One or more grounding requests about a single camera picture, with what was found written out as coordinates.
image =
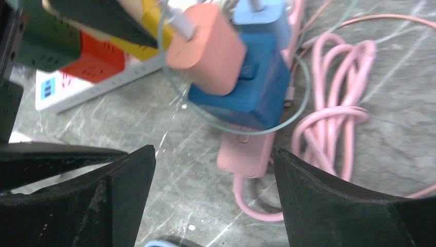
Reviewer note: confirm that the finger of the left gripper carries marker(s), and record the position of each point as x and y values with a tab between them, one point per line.
26	163
102	19

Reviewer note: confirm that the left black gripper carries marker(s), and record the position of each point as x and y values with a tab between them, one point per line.
13	23

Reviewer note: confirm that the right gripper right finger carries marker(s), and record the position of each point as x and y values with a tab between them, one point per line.
320	209

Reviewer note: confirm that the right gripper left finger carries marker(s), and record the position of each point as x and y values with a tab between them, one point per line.
102	207

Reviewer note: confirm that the white power strip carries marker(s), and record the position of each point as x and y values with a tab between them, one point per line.
57	92

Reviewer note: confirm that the light blue power strip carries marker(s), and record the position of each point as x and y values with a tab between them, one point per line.
170	243

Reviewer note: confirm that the blue cube socket adapter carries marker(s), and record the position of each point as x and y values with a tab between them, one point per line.
258	97

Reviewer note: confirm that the red cube socket adapter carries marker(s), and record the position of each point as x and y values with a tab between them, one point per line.
97	62

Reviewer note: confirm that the green cube socket adapter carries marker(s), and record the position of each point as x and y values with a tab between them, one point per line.
48	43

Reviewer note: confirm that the beige orange cube adapter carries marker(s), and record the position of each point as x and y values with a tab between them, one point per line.
147	13

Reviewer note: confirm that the pink flat power adapter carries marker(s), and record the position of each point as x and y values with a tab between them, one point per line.
245	155

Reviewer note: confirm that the salmon pink usb charger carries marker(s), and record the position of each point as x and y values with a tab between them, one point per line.
214	56

